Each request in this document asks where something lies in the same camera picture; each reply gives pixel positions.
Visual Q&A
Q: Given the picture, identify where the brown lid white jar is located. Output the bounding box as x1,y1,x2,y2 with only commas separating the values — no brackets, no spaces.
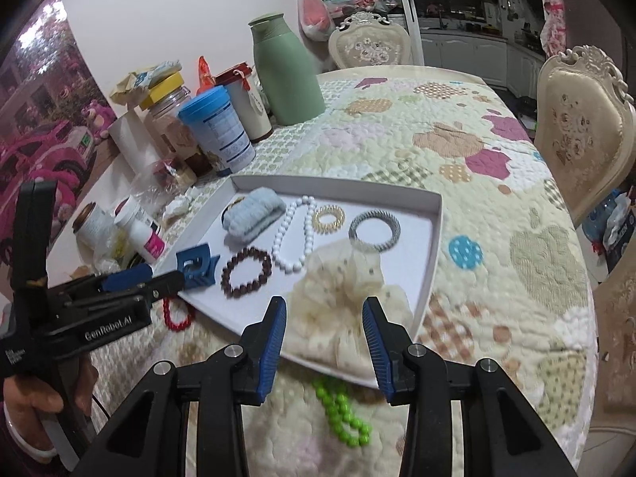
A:
72,202,125,265

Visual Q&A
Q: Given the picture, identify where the yellow lid glass jar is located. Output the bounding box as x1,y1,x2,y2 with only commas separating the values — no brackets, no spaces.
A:
140,71,212,176

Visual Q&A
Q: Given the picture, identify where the white pearl bead necklace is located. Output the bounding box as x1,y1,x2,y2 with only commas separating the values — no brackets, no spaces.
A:
270,195,319,275

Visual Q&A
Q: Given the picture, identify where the pearly spiral hair tie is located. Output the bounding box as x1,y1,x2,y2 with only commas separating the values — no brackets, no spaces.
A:
311,204,346,235

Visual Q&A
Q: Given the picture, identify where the person's left hand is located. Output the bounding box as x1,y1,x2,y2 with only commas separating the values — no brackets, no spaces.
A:
3,351,101,458

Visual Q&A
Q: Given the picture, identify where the red lid white tumbler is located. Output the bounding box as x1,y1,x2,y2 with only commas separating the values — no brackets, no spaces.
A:
215,62,273,143

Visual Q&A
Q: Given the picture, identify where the bright red bead bracelet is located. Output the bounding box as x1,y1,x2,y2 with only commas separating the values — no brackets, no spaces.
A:
161,295,198,334

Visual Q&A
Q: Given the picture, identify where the crumpled paper packet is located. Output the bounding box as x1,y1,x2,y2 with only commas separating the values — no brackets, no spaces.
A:
109,60,182,108

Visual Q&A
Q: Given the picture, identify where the blue hair claw clip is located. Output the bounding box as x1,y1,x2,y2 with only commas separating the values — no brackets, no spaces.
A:
176,243,220,290

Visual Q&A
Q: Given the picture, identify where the pink bear car poster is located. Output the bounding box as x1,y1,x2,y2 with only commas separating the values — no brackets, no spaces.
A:
1,0,118,268

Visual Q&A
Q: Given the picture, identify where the dark red bead bracelet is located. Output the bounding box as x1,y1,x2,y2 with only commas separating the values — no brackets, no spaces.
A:
219,244,274,301

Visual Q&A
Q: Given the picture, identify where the white pink label bottle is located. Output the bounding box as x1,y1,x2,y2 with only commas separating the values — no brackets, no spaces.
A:
114,197,166,264

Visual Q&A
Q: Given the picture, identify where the light blue fluffy scrunchie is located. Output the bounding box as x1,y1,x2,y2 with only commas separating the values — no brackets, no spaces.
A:
221,187,287,243

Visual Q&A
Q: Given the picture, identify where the green bead bracelet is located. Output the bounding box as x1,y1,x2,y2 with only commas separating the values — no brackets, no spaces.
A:
311,376,373,449

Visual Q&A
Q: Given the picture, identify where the clear bag of snacks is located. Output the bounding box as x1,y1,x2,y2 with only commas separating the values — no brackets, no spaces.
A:
130,157,197,214

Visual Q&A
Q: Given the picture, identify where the silver mesh bracelet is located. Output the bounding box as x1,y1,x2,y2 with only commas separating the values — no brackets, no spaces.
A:
347,209,402,253

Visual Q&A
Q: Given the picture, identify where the green thermos flask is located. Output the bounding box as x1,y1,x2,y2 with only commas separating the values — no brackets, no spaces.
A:
249,13,326,126

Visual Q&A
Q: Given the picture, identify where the cream ornate chair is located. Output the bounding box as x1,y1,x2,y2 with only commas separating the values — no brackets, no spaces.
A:
535,45,635,226
328,12,412,69

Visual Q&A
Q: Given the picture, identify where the cream ornate chair far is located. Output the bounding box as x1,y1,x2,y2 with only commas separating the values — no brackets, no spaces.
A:
328,12,412,69

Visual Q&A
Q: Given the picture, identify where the blue lid white canister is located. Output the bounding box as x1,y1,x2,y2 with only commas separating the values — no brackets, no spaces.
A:
178,86,256,176

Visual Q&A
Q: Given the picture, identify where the red plastic bag hanging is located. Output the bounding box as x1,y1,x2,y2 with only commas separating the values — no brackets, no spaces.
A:
297,0,334,42

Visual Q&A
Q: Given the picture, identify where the white shallow tray box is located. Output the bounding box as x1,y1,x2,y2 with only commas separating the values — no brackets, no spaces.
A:
168,173,444,390

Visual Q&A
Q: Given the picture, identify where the jade white bangle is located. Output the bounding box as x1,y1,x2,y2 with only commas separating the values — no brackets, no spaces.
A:
2,401,60,460

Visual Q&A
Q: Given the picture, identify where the cream ornate chair right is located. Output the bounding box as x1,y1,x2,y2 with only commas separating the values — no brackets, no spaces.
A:
535,45,635,226

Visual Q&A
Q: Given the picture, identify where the cream dotted organza scrunchie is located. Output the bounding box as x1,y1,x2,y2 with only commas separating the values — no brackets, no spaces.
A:
283,239,413,379

